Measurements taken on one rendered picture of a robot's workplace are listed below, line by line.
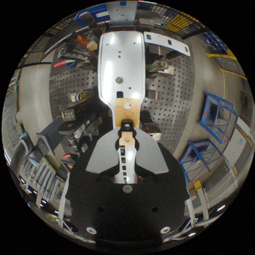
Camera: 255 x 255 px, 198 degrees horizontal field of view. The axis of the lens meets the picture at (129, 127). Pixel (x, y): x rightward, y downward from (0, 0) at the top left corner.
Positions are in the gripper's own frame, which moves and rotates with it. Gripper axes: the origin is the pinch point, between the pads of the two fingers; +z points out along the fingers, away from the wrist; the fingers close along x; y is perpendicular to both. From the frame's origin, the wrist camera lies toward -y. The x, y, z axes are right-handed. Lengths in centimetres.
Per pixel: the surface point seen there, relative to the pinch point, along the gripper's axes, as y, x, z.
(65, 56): -18.8, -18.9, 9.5
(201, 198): 529, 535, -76
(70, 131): 7.3, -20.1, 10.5
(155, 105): 10, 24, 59
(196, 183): 525, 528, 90
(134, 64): -16.7, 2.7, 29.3
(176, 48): -34, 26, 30
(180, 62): -37, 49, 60
